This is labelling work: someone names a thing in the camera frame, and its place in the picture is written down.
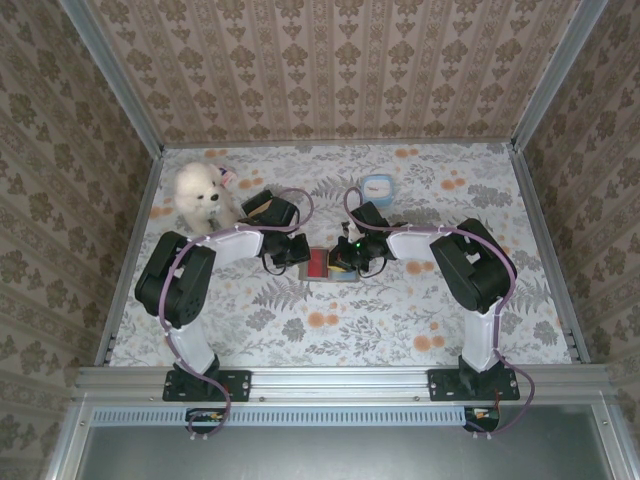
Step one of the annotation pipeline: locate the grey metal card holder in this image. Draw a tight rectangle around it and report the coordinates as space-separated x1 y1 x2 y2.
297 244 361 285

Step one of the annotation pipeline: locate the clear acrylic box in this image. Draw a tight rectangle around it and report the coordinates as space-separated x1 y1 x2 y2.
241 188 275 222

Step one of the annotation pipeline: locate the light blue round container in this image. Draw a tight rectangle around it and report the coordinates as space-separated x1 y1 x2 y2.
359 173 396 208

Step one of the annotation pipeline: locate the black block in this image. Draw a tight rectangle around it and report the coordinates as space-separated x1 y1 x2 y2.
243 189 275 214

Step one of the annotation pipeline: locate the floral patterned table mat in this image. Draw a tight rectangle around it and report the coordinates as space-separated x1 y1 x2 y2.
107 144 576 369

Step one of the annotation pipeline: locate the white plush dog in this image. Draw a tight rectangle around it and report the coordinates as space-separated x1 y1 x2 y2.
172 160 239 236

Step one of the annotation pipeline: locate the grey steel panel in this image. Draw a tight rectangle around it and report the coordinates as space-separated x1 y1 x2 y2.
44 399 640 480

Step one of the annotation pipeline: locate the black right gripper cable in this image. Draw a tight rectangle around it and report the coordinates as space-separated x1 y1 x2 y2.
357 254 389 277

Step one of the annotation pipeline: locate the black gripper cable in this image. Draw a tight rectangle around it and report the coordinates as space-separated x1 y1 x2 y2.
357 254 389 277
263 252 294 276

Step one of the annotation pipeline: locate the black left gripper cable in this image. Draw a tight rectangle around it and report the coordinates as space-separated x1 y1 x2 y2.
263 252 294 276

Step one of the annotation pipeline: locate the aluminium table end rail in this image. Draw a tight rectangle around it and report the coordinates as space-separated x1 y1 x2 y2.
162 141 516 150

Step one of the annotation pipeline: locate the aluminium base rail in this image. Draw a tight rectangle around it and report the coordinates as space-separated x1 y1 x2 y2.
74 364 612 401

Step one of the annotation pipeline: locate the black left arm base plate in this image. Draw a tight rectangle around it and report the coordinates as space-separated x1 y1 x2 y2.
162 368 252 403

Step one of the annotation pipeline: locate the aluminium table side rail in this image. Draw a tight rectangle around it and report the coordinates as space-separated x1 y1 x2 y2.
509 144 591 364
94 149 166 366

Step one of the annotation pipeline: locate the white slotted cable duct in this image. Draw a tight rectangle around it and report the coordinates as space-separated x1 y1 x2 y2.
92 405 469 427

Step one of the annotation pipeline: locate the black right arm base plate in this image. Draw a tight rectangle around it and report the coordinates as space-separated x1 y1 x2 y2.
427 368 521 403

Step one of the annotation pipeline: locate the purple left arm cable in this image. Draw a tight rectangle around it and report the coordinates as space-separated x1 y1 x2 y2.
160 185 316 444

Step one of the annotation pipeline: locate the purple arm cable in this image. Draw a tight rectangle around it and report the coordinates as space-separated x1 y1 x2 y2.
344 185 539 444
160 185 316 444

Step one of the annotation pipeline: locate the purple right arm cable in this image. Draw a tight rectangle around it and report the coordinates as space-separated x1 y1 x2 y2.
344 185 539 444

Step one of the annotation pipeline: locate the aluminium frame post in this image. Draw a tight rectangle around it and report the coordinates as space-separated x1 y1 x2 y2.
58 0 166 154
512 0 609 151

